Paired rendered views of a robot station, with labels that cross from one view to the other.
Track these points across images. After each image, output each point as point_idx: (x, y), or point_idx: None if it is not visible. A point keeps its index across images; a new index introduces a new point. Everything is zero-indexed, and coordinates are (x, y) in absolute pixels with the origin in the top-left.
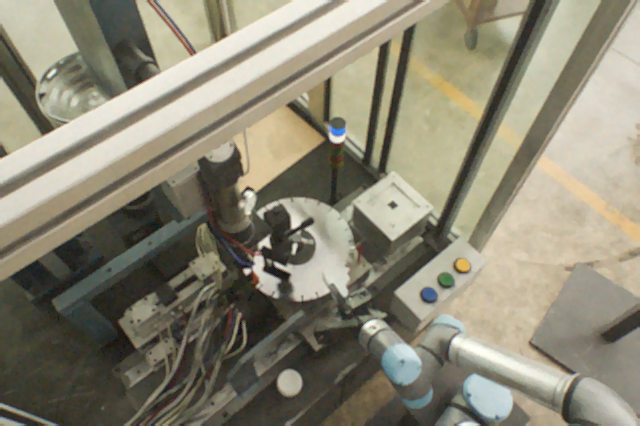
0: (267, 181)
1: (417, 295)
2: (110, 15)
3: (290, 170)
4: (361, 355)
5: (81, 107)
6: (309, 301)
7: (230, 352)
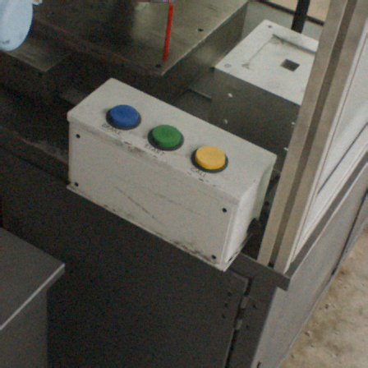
0: (273, 1)
1: (117, 103)
2: None
3: (310, 21)
4: (11, 127)
5: None
6: (68, 17)
7: None
